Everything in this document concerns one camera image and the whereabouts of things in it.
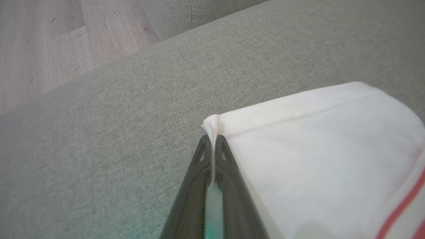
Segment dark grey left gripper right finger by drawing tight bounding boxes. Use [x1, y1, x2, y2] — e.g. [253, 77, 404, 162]
[214, 134, 270, 239]

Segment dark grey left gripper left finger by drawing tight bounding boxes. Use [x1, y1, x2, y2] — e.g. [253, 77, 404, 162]
[159, 134, 213, 239]

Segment red basketball jersey white sleeves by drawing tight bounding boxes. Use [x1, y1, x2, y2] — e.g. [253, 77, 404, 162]
[201, 81, 425, 239]

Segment grey sofa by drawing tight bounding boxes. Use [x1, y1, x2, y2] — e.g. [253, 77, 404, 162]
[0, 0, 425, 239]

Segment small grey sofa cushion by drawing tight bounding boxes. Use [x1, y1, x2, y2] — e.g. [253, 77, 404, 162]
[139, 0, 269, 42]

